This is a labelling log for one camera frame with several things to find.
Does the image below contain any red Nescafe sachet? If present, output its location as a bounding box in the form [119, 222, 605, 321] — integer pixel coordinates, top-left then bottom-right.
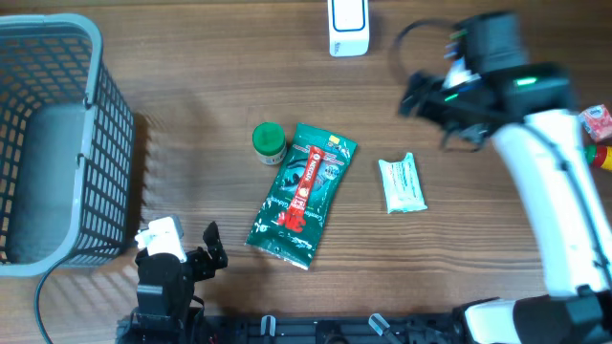
[277, 146, 325, 233]

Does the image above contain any green 3M gloves packet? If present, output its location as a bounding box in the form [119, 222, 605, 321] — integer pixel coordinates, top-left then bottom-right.
[246, 123, 358, 269]

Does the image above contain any light blue wipes pack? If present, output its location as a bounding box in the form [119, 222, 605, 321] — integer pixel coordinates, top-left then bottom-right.
[379, 153, 428, 214]

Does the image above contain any green round lid container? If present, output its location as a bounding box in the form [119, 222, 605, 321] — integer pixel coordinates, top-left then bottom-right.
[251, 122, 287, 165]

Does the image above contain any red white tissue pack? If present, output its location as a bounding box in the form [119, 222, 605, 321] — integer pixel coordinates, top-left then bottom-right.
[579, 104, 612, 142]

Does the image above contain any red sauce bottle green cap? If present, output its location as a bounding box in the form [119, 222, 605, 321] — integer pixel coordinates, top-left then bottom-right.
[584, 145, 612, 171]

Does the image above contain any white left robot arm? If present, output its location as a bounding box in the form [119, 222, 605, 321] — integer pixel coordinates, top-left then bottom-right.
[117, 216, 229, 343]

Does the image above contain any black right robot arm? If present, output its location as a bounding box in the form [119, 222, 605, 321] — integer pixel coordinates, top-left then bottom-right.
[399, 11, 611, 343]

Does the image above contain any white barcode scanner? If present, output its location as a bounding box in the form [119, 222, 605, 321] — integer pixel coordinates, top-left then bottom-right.
[327, 0, 370, 57]

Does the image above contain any grey plastic basket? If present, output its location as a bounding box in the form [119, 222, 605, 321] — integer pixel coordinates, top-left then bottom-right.
[1, 13, 135, 277]

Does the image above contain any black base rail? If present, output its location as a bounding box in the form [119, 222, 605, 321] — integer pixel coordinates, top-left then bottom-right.
[116, 313, 474, 344]

